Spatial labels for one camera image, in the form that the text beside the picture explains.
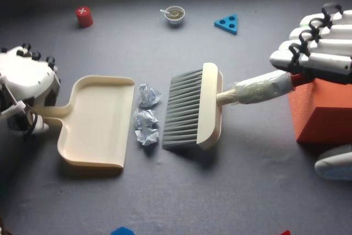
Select small toy bowl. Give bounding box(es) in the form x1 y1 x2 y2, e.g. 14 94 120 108
164 6 185 28

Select white paper ball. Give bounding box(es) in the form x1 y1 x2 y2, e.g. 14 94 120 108
137 83 163 109
134 126 160 146
133 108 160 130

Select blue hexagonal block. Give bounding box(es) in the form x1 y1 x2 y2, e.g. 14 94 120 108
110 226 136 235

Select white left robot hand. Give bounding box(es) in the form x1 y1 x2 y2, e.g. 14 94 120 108
0 42 62 136

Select grey table cloth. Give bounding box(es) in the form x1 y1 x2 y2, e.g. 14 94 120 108
0 0 352 235

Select red cylinder with white cross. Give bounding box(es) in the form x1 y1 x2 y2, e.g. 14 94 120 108
75 6 94 28

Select orange foam block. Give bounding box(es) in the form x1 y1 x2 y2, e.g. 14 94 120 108
287 75 352 145

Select small white spoon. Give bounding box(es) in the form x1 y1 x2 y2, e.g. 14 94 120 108
159 8 177 18

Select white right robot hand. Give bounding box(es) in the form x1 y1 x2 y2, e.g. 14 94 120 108
269 3 352 182

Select blue triangle block with holes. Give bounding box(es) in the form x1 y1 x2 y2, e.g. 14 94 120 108
213 14 239 36

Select cream plastic dustpan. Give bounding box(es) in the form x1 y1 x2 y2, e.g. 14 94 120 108
40 74 136 178

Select cream hand broom grey bristles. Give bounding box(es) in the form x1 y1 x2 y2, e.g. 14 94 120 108
161 62 314 152

